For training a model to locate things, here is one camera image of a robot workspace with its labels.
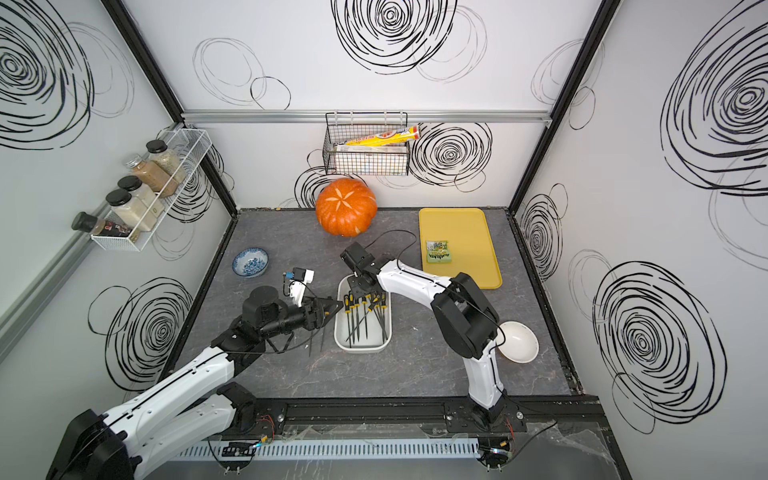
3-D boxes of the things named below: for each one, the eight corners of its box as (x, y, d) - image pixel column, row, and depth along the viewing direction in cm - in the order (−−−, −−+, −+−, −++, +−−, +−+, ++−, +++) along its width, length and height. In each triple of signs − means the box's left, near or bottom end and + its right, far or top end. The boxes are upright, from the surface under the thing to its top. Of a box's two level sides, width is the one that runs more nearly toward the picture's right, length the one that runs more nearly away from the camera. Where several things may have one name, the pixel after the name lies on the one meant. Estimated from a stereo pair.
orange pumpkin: (322, 243, 112) (314, 213, 100) (328, 208, 124) (322, 178, 112) (375, 243, 112) (373, 213, 100) (376, 208, 124) (375, 178, 112)
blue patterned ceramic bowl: (232, 280, 101) (227, 273, 98) (242, 255, 108) (237, 248, 105) (266, 280, 101) (263, 273, 98) (274, 255, 108) (271, 248, 105)
